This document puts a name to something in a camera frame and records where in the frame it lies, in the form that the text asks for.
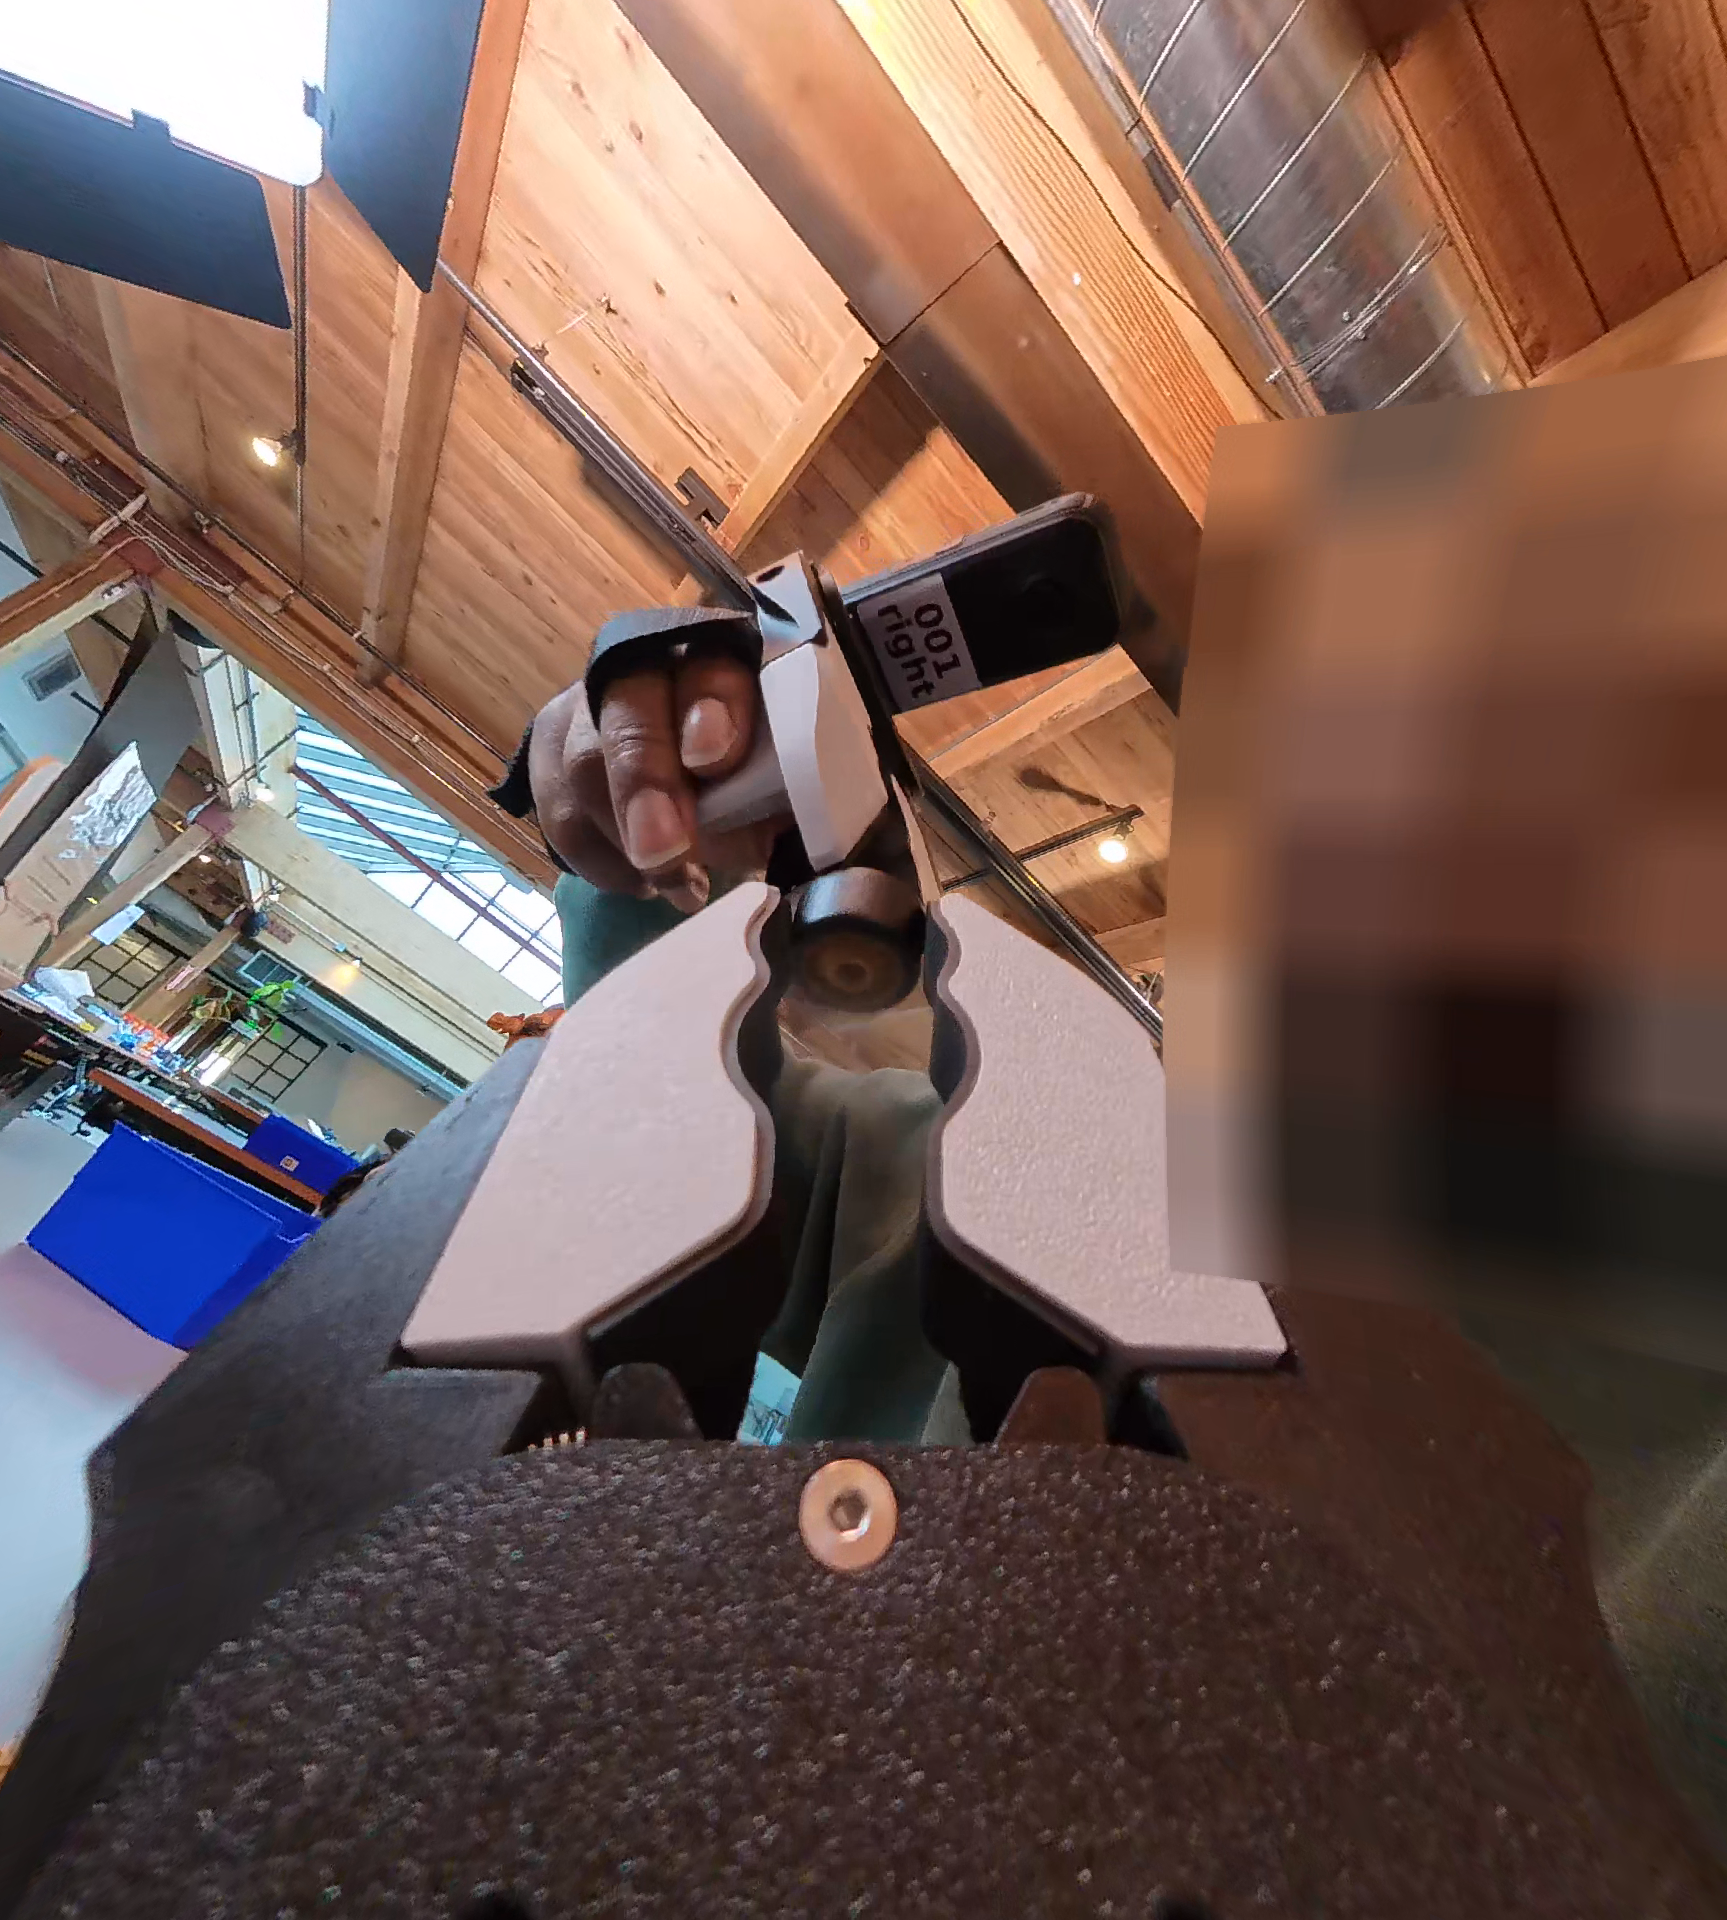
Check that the ceiling spotlight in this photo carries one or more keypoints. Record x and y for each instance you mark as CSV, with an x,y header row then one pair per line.
x,y
270,451
1112,849

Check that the blue storage bin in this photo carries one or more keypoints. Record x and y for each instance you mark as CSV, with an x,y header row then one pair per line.
x,y
158,1246
310,1149

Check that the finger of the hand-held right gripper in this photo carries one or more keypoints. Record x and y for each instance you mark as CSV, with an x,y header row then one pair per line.
x,y
828,751

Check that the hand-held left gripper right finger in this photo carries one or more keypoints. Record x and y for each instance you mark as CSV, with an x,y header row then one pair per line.
x,y
1102,1185

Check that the person's right hand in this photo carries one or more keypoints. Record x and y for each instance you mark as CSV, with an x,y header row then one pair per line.
x,y
610,796

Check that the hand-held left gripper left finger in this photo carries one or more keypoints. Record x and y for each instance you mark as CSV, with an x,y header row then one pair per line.
x,y
596,1185

